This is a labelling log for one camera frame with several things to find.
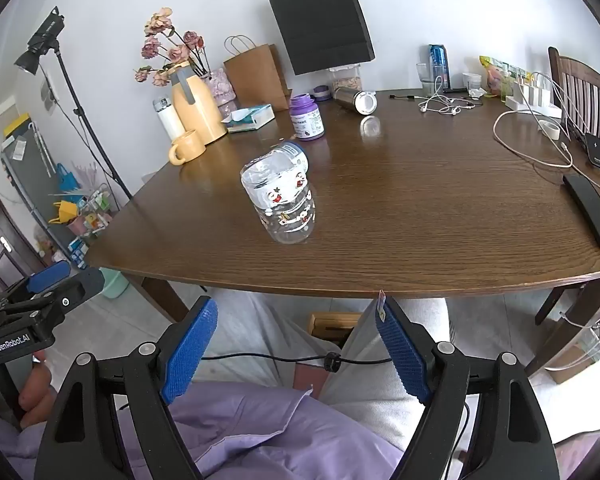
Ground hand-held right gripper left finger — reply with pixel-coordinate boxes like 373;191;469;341
34;296;218;480

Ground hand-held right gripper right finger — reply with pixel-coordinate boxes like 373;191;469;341
376;295;561;480

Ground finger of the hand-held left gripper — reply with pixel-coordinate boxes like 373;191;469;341
26;259;74;296
54;266;106;317

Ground clear printed glass cup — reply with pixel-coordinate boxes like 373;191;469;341
240;156;314;211

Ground person's left hand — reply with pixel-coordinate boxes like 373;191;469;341
18;359;57;427

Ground green waste bin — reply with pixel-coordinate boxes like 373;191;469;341
99;266;130;300

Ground dark wooden door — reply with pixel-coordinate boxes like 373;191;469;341
0;174;47;302

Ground cluttered storage rack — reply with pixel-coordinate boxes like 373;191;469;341
52;182;118;268

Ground wooden stool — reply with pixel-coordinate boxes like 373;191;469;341
310;312;365;347

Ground grey refrigerator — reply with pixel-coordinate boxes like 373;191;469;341
0;114;83;261

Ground cardboard box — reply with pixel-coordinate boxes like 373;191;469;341
544;342;600;386

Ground yellow mug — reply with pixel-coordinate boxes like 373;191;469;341
168;130;207;165

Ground small white flask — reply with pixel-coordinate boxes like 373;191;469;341
153;98;186;142

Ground yellow thermos jug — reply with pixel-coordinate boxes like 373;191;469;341
171;61;229;146

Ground clear plastic bottle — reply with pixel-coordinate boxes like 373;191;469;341
270;141;309;173

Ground light stand with lamp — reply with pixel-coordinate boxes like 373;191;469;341
13;5;134;200

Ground tissue box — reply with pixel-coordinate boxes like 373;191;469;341
221;104;276;134

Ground black phone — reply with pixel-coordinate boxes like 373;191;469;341
562;173;600;252

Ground pink glass vase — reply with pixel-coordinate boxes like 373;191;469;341
201;67;239;117

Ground dried pink flowers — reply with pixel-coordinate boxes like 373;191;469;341
133;7;212;87

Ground purple jar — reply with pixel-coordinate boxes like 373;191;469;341
288;93;326;141

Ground white earphones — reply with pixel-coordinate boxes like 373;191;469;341
418;76;484;116

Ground steel tumbler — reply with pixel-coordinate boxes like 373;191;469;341
333;86;379;116

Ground brown paper bag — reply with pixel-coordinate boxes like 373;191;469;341
223;35;291;112

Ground clear drinking glass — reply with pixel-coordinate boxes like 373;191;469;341
415;62;434;97

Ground clear snack container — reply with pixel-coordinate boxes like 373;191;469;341
328;65;364;93

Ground black power bank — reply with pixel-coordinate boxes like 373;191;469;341
583;132;600;170

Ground white charging dock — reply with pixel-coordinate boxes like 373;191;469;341
504;79;564;119

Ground blue drink can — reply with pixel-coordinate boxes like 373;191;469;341
428;44;450;91

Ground yellow green snack packet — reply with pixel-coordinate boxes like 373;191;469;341
478;55;512;97

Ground dark wooden chair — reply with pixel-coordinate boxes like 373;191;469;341
548;46;600;142

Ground black paper bag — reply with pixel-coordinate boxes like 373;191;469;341
266;0;376;77

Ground thin black cable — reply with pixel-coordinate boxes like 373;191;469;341
200;353;397;373

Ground white charging cable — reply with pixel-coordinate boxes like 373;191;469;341
492;72;588;169

